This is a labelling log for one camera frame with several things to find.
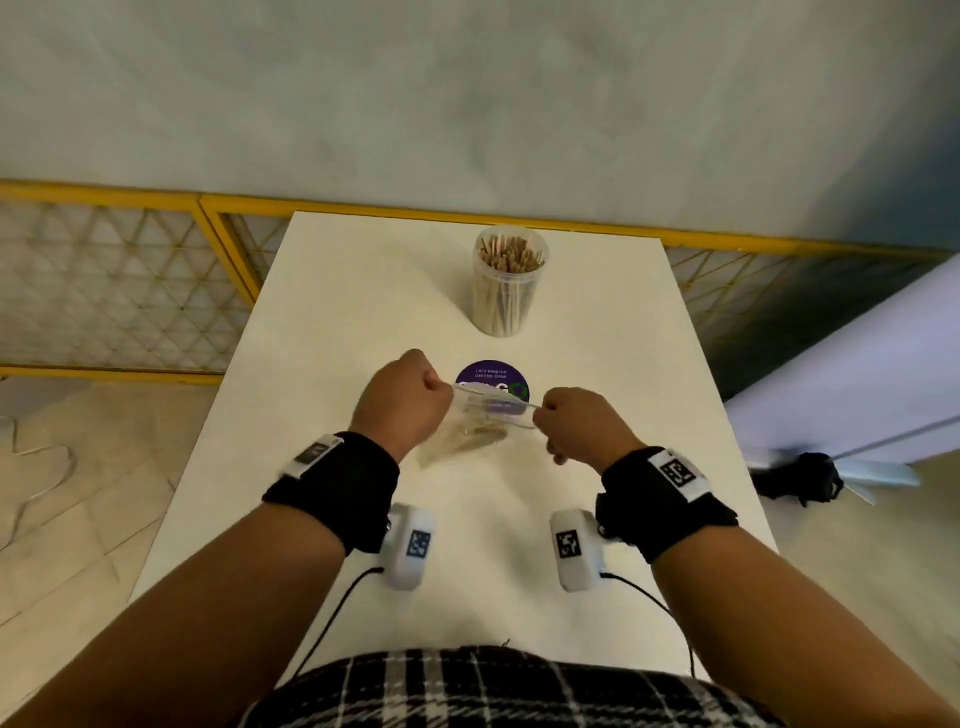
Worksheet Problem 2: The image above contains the person's right hand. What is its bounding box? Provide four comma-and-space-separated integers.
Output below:
532, 387, 648, 475

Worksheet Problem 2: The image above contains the person's left hand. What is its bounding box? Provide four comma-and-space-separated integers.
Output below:
348, 348, 454, 463

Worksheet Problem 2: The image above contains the short bagged wooden sticks bunch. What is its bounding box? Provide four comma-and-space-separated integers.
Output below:
418, 416, 513, 468

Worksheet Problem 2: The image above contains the clear zip bag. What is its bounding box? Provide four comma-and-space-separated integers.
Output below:
416, 382, 541, 470

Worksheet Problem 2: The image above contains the clear plastic cup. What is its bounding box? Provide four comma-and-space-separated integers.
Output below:
470, 224, 551, 337

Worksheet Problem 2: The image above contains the bundle of wooden sticks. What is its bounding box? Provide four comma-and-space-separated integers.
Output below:
476, 233, 546, 336

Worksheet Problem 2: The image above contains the person's right forearm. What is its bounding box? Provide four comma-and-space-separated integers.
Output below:
650, 524, 960, 728

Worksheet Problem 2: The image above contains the person's left forearm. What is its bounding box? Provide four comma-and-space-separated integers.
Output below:
0, 502, 346, 728

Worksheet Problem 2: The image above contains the purple round sticker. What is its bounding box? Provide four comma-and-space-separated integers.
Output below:
455, 359, 532, 406

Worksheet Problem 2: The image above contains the black stand foot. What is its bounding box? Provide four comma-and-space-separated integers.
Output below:
753, 452, 845, 508

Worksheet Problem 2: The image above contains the black white plaid shirt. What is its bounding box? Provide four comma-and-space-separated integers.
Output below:
239, 644, 789, 728

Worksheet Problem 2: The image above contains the light blue stand bar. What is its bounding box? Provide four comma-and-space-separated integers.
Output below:
836, 458, 922, 505

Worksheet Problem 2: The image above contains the yellow metal mesh fence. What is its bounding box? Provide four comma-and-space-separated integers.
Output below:
0, 179, 960, 388

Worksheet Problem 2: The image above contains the black left wrist strap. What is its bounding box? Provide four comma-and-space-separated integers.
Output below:
260, 431, 401, 556

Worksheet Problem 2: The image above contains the black wrist strap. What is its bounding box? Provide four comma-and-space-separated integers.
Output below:
260, 431, 401, 556
594, 446, 740, 565

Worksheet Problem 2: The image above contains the white left strap tag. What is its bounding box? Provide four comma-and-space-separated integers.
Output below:
281, 433, 345, 481

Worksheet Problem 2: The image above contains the white strap tag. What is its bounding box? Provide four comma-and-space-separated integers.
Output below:
281, 433, 345, 481
646, 447, 712, 505

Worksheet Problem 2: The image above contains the white right strap tag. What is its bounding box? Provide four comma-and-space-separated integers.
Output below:
646, 447, 712, 505

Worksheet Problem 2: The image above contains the black right wrist strap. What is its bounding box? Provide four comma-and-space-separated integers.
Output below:
594, 446, 740, 565

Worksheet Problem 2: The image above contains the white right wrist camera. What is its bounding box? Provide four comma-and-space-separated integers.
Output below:
549, 509, 609, 594

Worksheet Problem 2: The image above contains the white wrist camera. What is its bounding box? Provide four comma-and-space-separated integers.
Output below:
378, 503, 436, 592
549, 509, 609, 594

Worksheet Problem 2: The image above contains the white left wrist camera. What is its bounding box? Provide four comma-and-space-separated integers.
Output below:
378, 503, 436, 592

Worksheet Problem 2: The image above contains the black right camera cable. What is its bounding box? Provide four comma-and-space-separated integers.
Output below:
599, 572, 697, 680

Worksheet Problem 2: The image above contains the black camera cable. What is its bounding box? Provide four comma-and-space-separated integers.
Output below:
288, 566, 385, 680
599, 572, 697, 680

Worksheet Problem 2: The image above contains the black left camera cable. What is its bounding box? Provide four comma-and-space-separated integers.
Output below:
288, 566, 385, 680

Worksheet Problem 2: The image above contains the white floor cable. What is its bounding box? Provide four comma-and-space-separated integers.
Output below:
0, 416, 76, 553

